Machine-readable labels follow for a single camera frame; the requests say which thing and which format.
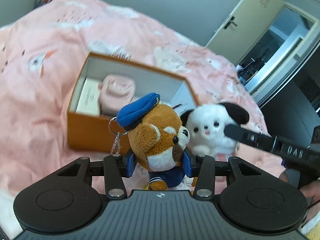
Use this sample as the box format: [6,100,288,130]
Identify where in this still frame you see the white puppy plush black ears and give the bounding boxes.
[180,102,249,161]

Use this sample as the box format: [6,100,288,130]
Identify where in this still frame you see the brown dog plush blue hat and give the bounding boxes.
[114,93,192,191]

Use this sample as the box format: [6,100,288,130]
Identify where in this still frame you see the white glasses case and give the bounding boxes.
[76,77,101,116]

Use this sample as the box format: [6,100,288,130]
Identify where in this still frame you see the pink cloth bundle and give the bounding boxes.
[98,74,136,116]

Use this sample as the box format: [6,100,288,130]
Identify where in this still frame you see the cream bedroom door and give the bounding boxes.
[206,0,284,65]

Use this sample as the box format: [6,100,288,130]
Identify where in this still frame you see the person's right hand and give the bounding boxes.
[278,172,320,208]

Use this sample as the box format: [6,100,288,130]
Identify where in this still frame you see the orange cardboard box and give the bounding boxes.
[67,53,200,153]

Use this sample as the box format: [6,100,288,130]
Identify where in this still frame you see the black door handle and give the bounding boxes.
[223,16,238,30]

